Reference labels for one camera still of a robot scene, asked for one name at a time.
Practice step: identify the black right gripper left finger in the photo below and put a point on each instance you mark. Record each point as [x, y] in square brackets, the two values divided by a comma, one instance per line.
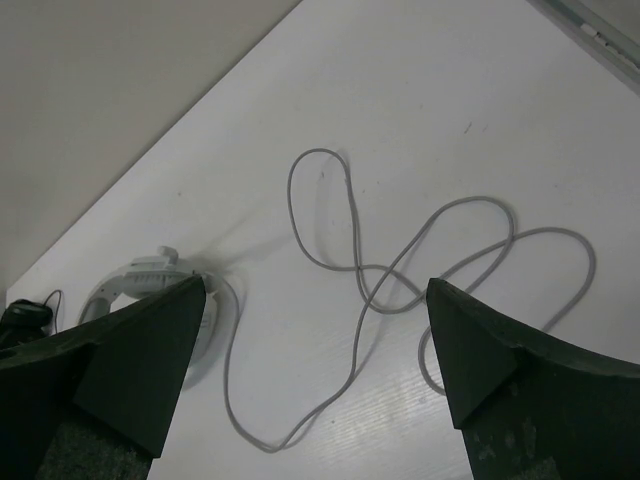
[97, 401]

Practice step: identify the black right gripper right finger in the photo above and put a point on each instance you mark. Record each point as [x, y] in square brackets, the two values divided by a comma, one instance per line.
[529, 405]

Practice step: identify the white over-ear headphones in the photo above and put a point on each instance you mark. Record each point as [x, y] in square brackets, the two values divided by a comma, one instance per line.
[147, 275]

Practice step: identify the black on-ear headphones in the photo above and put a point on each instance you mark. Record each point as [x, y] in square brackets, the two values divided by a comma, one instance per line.
[25, 321]

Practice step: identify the aluminium table rail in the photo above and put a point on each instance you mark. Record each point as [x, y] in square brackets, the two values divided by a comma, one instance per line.
[607, 30]

